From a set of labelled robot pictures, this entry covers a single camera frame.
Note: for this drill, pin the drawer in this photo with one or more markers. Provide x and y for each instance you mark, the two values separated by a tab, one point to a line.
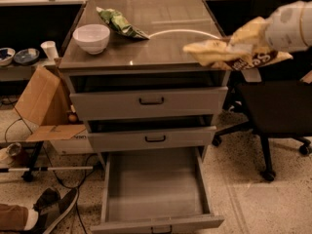
148	103
160	191
153	139

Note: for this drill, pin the bottom drawer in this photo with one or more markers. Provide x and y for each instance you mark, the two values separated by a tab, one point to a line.
160	191

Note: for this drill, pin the small brown cup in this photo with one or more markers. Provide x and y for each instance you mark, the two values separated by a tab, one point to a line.
13	156

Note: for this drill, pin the middle drawer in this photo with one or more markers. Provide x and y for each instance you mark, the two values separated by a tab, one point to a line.
153	139

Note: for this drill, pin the grey drawer cabinet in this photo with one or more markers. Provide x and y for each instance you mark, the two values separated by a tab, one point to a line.
158	63

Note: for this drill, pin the low grey shelf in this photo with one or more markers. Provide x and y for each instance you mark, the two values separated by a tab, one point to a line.
22	69

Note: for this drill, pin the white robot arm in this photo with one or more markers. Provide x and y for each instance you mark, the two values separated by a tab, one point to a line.
287	29

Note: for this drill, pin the open cardboard box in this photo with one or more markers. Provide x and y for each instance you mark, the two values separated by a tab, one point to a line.
45	103

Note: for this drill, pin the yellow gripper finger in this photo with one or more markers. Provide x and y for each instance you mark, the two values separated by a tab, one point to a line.
251	33

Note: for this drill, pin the black office chair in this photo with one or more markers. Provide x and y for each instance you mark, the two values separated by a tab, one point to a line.
280	104

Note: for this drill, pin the top drawer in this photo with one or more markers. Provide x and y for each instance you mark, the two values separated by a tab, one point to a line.
148	103

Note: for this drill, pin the white metal rod stand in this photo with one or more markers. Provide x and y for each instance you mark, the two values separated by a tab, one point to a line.
34	165

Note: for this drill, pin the white patterned bowl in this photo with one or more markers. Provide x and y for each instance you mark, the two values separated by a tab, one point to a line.
6	56

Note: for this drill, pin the green chip bag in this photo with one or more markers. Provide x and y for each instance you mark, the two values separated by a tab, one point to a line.
117	22

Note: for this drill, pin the white paper cup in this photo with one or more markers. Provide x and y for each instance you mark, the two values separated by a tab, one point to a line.
50	49

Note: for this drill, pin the dark sneaker shoe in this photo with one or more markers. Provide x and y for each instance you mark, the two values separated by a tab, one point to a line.
52	209

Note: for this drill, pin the brown chip bag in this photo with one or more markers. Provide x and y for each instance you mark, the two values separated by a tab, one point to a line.
218	54

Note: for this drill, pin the blue patterned bowl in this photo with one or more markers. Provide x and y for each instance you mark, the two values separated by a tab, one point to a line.
26	56

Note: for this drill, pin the brown trouser leg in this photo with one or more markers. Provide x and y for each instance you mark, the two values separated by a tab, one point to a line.
13	217

